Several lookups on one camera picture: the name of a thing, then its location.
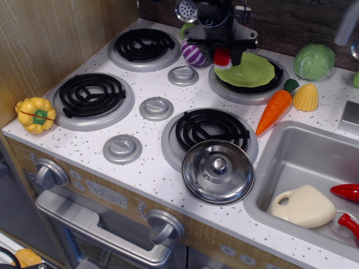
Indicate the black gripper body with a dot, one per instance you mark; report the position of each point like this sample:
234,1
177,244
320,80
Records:
229,33

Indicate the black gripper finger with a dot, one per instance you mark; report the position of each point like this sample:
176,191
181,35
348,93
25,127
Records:
236,51
208,50

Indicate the red white toy sushi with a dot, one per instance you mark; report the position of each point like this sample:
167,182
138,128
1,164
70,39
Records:
222,58

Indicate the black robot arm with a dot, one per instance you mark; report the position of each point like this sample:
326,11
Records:
214,12

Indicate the green toy plate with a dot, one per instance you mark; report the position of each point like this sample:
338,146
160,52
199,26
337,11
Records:
253,71

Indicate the purple striped toy onion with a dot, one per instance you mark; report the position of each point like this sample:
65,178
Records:
192,54

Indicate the hanging silver spatula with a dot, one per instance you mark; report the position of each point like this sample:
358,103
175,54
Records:
242,15

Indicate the small green toy vegetable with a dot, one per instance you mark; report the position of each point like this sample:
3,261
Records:
184,27

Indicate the silver stove knob back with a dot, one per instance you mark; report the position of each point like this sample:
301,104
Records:
183,76

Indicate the silver stove knob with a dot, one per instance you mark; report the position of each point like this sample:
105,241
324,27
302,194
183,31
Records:
122,149
156,109
183,76

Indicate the hanging silver strainer spoon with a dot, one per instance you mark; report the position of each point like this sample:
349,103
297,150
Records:
186,10

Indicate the back right black burner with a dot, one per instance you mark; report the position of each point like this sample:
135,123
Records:
249,95

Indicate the black burner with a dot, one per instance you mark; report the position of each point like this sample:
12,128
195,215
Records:
249,95
194,126
144,50
91,101

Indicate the back left black burner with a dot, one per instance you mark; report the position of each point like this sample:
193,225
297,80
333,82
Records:
144,50

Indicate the orange toy carrot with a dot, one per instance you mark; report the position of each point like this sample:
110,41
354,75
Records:
276,106

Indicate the front right black burner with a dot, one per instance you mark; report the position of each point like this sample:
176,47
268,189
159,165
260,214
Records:
194,126

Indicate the green toy cabbage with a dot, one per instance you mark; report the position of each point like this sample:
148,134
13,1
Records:
314,61

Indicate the silver stove knob middle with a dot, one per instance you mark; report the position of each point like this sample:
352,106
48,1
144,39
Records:
156,109

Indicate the yellow toy corn piece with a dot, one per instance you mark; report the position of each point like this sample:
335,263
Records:
306,98

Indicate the silver sink basin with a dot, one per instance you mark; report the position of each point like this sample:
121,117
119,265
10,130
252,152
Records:
297,155

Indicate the silver faucet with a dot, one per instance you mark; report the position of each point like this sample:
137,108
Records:
347,25

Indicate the green toy at right edge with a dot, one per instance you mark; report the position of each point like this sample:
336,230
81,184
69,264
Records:
356,80

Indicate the steel pot lid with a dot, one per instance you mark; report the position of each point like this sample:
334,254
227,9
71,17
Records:
217,172

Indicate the front left black burner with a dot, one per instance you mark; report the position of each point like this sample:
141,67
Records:
91,101

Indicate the silver stove knob front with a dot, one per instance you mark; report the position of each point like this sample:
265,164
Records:
122,149

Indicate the cream toy jug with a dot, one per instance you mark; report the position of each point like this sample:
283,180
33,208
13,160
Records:
305,206

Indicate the oven clock display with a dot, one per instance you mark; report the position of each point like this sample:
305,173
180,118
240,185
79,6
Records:
107,194

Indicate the red toy chili pepper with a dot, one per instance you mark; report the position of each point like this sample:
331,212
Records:
346,191

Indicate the right silver oven dial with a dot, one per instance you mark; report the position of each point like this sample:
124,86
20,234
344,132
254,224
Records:
166,229

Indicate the silver oven dial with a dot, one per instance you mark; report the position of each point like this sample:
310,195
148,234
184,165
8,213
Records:
50,174
166,229

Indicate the yellow toy bell pepper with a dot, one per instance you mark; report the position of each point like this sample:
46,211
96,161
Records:
35,114

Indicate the red toy piece in sink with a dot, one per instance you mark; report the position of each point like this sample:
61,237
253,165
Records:
345,220

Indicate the left silver oven dial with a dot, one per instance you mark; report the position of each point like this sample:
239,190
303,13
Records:
50,174

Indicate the yellow object on floor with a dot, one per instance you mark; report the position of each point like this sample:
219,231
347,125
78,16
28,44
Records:
27,257

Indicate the silver oven door handle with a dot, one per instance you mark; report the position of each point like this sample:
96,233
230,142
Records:
95,236

